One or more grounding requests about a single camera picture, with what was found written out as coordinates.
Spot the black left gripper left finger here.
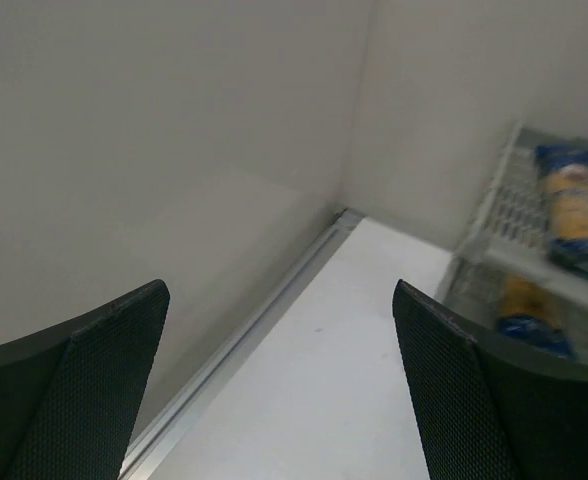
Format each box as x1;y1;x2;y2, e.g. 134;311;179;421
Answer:
0;280;169;479

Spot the grey stacked tray shelf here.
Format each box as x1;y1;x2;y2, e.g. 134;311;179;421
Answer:
436;124;588;364

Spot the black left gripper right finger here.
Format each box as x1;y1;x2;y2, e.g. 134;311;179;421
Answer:
392;281;588;479

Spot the aluminium table edge rail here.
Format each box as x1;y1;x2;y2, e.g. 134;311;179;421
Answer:
119;209;363;479

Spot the spaghetti bag blue yellow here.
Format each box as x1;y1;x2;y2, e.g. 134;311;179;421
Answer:
535;144;588;279
495;274;576;360

